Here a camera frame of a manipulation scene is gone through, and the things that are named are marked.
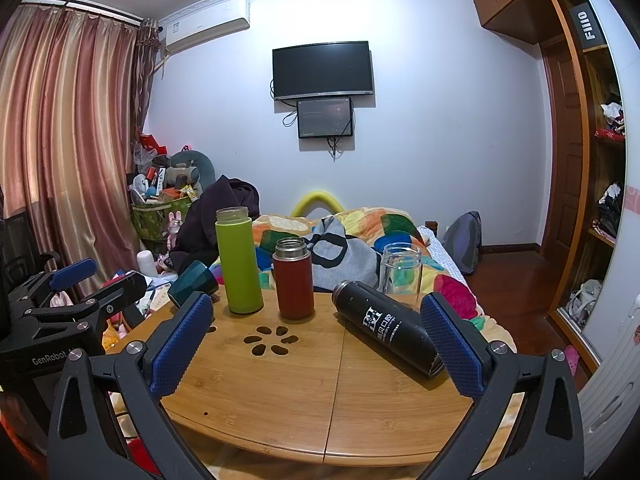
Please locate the pink rabbit toy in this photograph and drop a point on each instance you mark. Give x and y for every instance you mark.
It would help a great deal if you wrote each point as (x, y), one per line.
(174, 225)

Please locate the teal faceted cup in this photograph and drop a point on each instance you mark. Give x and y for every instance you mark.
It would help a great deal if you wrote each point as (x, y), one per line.
(192, 280)

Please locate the yellow foam arch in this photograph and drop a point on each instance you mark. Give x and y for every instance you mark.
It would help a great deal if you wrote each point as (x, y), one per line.
(317, 196)

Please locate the pink striped curtain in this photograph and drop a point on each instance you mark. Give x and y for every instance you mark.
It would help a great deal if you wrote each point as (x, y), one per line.
(65, 135)

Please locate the pink slipper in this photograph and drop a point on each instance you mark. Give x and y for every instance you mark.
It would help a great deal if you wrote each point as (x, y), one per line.
(571, 357)

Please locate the white air conditioner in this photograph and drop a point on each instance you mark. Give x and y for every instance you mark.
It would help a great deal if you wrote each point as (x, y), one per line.
(205, 22)

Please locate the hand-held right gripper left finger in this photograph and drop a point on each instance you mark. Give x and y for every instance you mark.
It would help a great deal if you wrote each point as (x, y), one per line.
(180, 345)

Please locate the green storage basket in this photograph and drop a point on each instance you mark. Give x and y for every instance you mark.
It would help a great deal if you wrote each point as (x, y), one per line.
(150, 220)

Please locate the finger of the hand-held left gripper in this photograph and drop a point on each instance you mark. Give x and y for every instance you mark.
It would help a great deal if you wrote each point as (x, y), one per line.
(125, 287)
(75, 270)

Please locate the wooden wardrobe shelves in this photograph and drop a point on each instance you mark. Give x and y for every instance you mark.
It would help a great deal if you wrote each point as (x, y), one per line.
(575, 160)

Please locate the white bottle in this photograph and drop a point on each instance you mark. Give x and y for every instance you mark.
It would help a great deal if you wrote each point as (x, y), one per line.
(146, 262)

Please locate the colourful patchwork blanket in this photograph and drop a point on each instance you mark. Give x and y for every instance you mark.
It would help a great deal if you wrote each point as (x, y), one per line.
(395, 227)

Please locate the red plastic bag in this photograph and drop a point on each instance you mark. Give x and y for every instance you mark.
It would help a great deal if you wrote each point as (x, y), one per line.
(150, 144)

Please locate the grey plush toy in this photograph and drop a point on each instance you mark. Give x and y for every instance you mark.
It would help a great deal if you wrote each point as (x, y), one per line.
(187, 170)

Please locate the black wall television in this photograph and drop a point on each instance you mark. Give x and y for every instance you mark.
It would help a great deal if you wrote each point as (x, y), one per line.
(322, 70)

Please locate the white bag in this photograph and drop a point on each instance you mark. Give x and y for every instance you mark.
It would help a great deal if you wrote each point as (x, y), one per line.
(584, 302)

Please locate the green tall cup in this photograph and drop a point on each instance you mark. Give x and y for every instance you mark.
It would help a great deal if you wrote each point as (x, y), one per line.
(239, 265)

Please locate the grey backpack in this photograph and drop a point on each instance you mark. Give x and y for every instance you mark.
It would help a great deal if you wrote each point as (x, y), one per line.
(462, 245)

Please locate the clear glass cup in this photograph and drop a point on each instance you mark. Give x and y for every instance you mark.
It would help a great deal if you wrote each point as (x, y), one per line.
(400, 270)

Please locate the white sliding wardrobe door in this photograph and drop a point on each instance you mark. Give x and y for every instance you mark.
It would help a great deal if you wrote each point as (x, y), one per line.
(615, 385)

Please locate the black printed cup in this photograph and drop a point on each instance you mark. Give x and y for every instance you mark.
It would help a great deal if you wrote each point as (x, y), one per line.
(385, 325)

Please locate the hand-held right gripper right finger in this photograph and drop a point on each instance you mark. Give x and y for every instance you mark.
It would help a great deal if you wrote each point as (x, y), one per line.
(452, 345)

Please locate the brown wooden door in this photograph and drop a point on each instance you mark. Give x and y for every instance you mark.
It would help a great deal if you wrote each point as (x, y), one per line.
(562, 160)

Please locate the red steel-rimmed cup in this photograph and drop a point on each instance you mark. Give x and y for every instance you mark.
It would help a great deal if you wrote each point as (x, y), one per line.
(294, 285)

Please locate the black mesh chair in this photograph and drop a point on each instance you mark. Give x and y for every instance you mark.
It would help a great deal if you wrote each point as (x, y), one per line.
(20, 250)

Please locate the dark hooded jacket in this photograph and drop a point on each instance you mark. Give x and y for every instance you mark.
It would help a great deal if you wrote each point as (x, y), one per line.
(220, 205)

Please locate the small black wall monitor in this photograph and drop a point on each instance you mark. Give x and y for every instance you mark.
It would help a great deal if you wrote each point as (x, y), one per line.
(325, 117)

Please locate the grey and black garment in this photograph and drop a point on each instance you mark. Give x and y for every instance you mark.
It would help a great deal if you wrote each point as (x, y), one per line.
(345, 260)

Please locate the brown patterned curtain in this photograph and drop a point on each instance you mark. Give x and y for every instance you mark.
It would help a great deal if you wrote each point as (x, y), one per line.
(145, 75)

